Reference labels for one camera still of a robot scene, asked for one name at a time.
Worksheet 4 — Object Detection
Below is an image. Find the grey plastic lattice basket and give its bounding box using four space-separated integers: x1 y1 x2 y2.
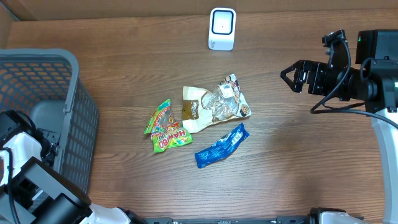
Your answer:
1 49 99 192

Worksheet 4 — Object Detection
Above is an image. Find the white barcode scanner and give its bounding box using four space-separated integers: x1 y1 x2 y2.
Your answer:
208 7 236 51

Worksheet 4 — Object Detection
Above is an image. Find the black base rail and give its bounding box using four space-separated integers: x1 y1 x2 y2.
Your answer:
142 207 365 224

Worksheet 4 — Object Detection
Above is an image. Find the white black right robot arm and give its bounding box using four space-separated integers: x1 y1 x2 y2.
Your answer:
280 29 397 223

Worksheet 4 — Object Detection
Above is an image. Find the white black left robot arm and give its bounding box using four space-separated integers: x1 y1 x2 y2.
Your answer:
1 110 145 224

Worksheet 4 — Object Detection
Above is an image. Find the blue snack packet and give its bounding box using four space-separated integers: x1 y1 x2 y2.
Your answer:
195 123 250 169

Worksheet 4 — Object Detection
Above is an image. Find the beige dried mushroom bag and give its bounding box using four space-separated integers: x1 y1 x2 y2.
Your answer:
182 74 252 133

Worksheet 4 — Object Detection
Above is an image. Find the green Haribo gummy bag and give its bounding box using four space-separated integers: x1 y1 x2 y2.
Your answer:
144 99 193 153

